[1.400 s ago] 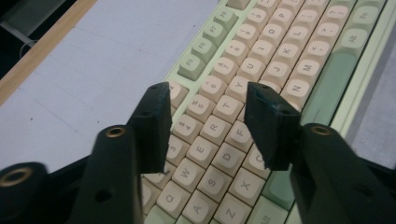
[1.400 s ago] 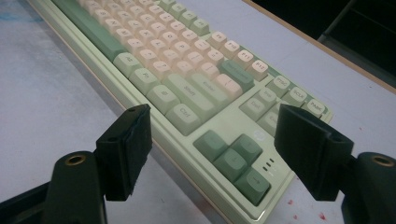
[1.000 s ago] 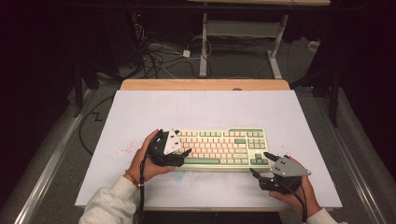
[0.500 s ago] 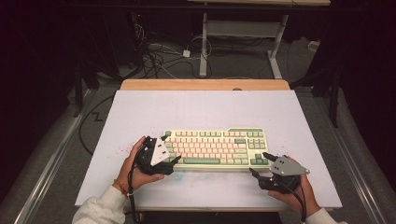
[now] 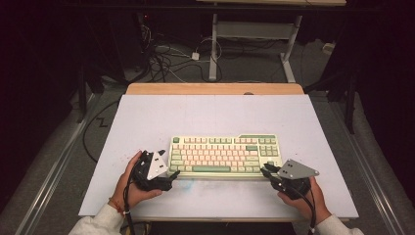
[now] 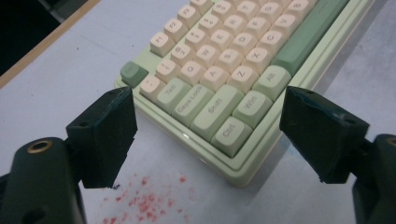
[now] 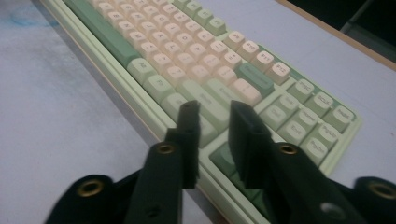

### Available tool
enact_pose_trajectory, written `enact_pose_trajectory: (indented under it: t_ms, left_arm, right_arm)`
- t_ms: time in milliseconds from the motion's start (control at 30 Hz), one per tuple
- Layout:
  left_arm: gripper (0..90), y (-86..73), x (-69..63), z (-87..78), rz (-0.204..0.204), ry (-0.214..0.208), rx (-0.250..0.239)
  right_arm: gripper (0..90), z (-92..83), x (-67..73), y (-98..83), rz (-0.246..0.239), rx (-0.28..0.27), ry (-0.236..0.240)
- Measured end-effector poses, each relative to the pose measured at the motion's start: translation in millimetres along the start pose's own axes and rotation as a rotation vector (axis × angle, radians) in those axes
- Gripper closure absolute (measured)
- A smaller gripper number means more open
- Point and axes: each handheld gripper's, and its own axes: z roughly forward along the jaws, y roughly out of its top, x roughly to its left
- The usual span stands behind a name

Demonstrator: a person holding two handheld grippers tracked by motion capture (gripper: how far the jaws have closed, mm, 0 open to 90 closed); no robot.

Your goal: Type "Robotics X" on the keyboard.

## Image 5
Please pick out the white board table cover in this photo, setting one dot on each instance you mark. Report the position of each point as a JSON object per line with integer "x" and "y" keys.
{"x": 212, "y": 114}

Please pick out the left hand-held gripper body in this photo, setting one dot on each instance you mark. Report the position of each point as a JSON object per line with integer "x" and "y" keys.
{"x": 156, "y": 166}

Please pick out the metal floor rail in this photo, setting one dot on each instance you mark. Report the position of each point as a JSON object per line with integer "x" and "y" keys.
{"x": 55, "y": 169}
{"x": 368, "y": 169}

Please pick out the white metal desk frame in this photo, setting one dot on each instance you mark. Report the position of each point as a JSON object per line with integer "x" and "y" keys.
{"x": 213, "y": 49}

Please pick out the wooden table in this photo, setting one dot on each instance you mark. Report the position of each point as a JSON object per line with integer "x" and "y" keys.
{"x": 195, "y": 88}

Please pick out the cream green pink keyboard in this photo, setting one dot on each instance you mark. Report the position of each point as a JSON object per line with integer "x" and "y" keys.
{"x": 225, "y": 156}

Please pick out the black stand leg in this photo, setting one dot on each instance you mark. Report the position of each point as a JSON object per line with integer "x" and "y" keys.
{"x": 350, "y": 107}
{"x": 82, "y": 98}

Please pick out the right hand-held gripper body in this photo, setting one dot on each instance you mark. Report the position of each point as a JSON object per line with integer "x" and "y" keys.
{"x": 295, "y": 169}

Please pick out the white power adapter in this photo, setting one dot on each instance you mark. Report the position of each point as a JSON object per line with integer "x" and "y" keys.
{"x": 195, "y": 56}

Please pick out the person's left hand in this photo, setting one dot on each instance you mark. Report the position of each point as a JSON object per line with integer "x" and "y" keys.
{"x": 125, "y": 192}

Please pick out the person's right hand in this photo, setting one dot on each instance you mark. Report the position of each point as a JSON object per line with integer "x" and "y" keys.
{"x": 313, "y": 205}

